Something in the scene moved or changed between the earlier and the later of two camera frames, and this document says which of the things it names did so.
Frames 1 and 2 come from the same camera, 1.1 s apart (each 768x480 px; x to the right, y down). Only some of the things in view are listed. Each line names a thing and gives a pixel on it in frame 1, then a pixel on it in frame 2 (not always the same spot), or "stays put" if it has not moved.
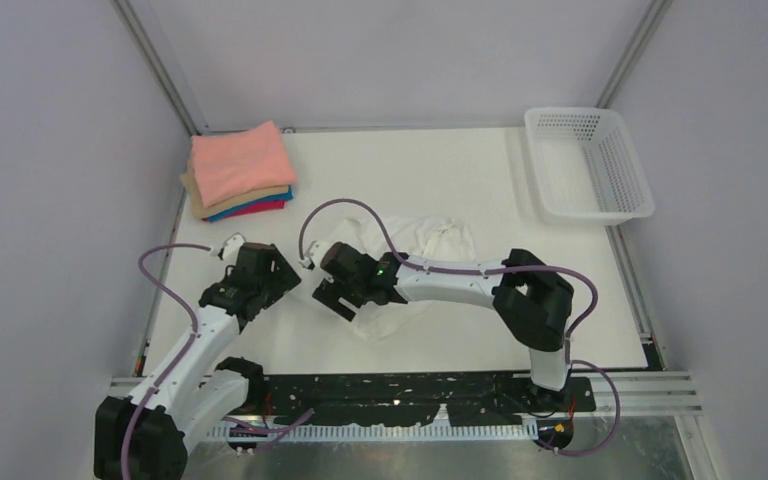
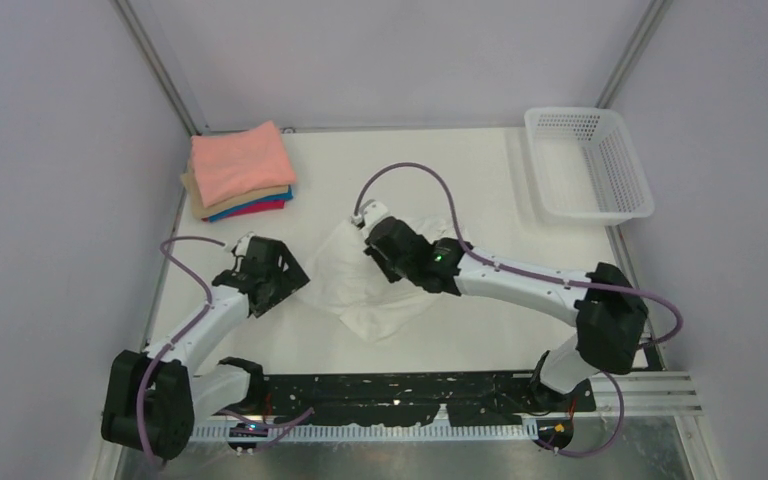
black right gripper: (329, 293) to (392, 276)
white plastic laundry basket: (587, 168) stays put
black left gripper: (282, 280) stays put
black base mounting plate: (415, 398) stays put
